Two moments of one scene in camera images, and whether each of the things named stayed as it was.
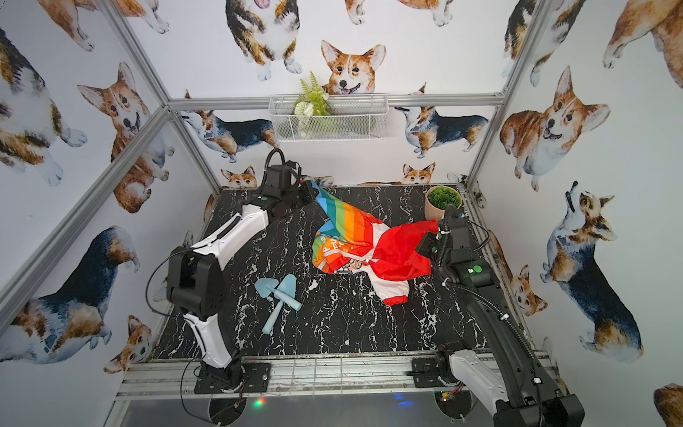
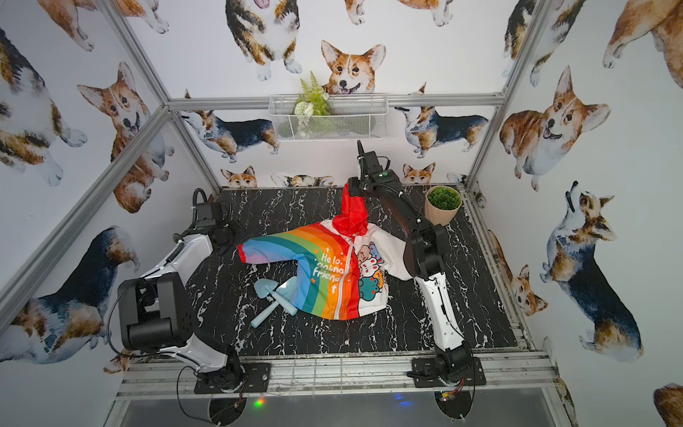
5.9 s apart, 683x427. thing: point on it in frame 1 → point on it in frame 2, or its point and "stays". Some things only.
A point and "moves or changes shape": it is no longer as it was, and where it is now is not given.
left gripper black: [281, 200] → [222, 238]
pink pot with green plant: [437, 197] stays
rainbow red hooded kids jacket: [384, 259] moves or changes shape
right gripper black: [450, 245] → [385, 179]
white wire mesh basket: [362, 117] stays
